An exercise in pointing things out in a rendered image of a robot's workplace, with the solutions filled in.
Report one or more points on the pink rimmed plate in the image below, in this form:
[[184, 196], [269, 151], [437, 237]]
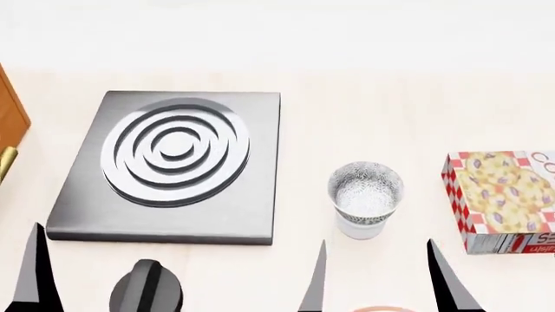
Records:
[[379, 309]]

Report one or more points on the white ramekin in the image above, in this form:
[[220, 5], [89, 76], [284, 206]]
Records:
[[360, 230]]

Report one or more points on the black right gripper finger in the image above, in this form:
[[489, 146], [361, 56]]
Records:
[[451, 286], [315, 289]]

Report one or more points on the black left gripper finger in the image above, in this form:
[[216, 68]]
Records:
[[37, 276]]

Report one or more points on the grey patterned cup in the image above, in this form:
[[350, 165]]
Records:
[[366, 191]]

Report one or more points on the grey flat stove burner plate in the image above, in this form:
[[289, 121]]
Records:
[[86, 208]]

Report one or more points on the dark round stove knob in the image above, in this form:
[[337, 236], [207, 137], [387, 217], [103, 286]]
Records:
[[145, 289]]

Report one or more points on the red checkered cookie box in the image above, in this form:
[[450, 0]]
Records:
[[498, 195]]

